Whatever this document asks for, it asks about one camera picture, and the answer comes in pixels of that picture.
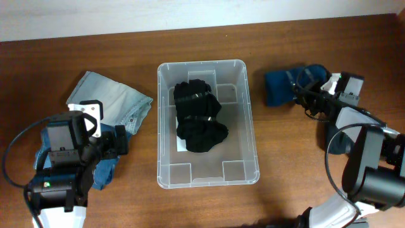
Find medium blue jeans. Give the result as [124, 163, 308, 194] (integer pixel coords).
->
[33, 120, 120, 192]

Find blue shirt bundle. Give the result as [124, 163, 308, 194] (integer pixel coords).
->
[265, 64, 330, 107]

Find light blue jeans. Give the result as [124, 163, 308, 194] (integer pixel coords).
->
[66, 71, 153, 135]

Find dark green shirt bundle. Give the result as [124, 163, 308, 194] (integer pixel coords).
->
[324, 123, 354, 155]

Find black shirt bundle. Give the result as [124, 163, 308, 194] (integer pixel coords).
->
[173, 79, 228, 153]

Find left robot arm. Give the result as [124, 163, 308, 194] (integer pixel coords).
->
[24, 111, 128, 227]

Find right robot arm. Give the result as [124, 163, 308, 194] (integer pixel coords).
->
[265, 66, 404, 227]

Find white label in bin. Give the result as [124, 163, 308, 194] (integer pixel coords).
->
[176, 136, 187, 152]

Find clear plastic storage bin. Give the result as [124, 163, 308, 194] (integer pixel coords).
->
[157, 60, 260, 189]

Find right black cable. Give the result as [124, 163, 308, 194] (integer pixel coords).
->
[296, 64, 387, 228]

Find black cable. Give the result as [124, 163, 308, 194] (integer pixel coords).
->
[1, 115, 54, 228]
[296, 64, 387, 228]

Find left black cable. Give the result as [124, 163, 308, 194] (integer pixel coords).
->
[1, 115, 54, 228]

